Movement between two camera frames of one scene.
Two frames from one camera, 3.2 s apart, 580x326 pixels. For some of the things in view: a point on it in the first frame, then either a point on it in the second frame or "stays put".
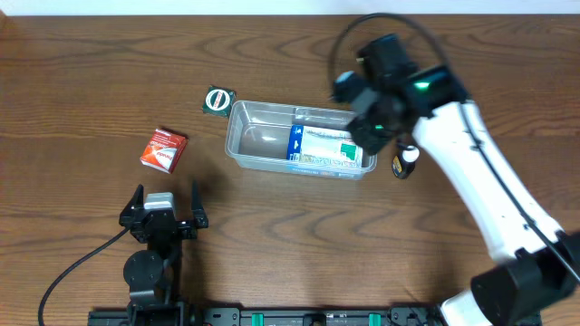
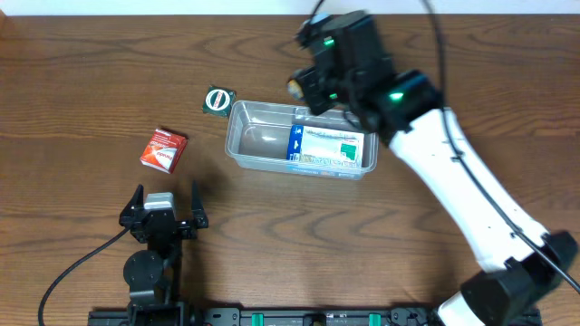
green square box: (217, 100) stays put
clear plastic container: (294, 139) stays put
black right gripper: (368, 136) to (314, 97)
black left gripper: (162, 222) stays put
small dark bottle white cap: (404, 163) to (295, 91)
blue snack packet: (324, 146) stays put
